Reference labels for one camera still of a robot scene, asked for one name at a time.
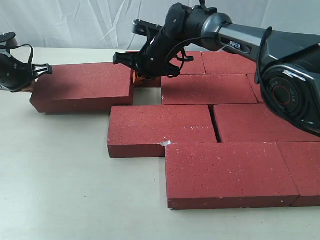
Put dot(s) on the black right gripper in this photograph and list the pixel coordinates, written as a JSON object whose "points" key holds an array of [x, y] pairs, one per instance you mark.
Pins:
{"points": [[163, 56]]}

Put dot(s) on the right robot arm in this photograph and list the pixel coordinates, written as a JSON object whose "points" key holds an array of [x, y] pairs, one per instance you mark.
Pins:
{"points": [[287, 65]]}

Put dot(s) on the right edge red brick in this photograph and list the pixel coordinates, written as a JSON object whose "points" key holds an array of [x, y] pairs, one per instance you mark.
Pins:
{"points": [[256, 88]]}

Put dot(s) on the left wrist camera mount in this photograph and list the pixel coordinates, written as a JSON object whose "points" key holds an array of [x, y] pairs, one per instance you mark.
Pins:
{"points": [[8, 40]]}

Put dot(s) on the grey fabric backdrop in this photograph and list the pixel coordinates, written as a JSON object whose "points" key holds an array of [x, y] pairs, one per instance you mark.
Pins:
{"points": [[108, 24]]}

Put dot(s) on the chipped red brick white spot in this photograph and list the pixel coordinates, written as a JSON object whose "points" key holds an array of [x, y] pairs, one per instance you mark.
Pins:
{"points": [[145, 131]]}

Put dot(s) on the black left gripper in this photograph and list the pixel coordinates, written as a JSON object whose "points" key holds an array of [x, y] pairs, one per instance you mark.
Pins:
{"points": [[19, 77]]}

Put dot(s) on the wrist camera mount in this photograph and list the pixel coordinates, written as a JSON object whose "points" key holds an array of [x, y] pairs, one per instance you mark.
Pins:
{"points": [[8, 40], [146, 29]]}

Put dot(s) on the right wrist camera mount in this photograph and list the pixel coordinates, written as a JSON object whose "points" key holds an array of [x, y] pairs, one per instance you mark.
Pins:
{"points": [[146, 29]]}

